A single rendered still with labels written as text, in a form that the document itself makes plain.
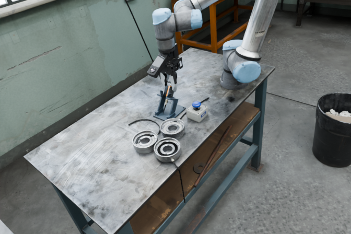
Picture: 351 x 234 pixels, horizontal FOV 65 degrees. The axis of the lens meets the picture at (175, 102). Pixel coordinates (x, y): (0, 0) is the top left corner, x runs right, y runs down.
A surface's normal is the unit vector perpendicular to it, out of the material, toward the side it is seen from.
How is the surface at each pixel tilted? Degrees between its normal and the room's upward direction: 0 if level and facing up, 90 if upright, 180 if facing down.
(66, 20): 90
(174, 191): 0
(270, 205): 0
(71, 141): 0
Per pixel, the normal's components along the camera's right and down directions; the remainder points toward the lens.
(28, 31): 0.76, 0.29
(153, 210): -0.12, -0.81
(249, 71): 0.10, 0.67
